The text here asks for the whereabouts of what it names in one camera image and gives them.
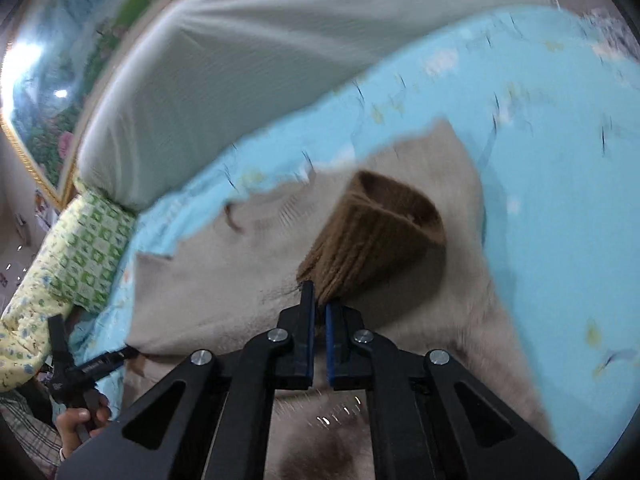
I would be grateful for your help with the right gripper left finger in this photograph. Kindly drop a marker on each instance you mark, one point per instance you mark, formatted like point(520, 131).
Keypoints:
point(209, 418)

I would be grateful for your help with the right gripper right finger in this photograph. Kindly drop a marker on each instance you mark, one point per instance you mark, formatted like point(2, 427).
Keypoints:
point(429, 417)

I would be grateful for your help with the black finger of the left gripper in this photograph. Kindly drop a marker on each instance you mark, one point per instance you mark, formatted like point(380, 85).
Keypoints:
point(106, 363)

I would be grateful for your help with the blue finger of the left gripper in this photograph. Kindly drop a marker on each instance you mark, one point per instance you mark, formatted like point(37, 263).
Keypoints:
point(61, 358)

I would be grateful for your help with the beige knit sweater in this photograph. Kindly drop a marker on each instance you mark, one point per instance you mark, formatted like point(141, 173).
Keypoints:
point(398, 239)

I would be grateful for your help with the person's left hand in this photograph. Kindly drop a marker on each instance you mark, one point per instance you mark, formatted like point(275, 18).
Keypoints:
point(72, 419)

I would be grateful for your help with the yellow floral quilt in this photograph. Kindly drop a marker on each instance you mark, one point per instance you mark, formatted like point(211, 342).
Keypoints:
point(46, 290)

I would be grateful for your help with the green white patterned pillow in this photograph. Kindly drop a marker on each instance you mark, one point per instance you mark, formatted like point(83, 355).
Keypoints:
point(91, 236)

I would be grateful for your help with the grey striped large pillow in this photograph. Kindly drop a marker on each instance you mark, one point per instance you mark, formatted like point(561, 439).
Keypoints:
point(210, 71)

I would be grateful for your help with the light blue floral bedsheet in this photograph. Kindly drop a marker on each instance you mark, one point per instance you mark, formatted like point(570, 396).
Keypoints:
point(549, 112)

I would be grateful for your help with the gold framed landscape painting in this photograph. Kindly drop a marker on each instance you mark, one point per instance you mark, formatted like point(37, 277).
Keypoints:
point(57, 52)

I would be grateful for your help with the purple floral cloth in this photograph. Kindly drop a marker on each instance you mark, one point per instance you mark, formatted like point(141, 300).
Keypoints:
point(608, 38)

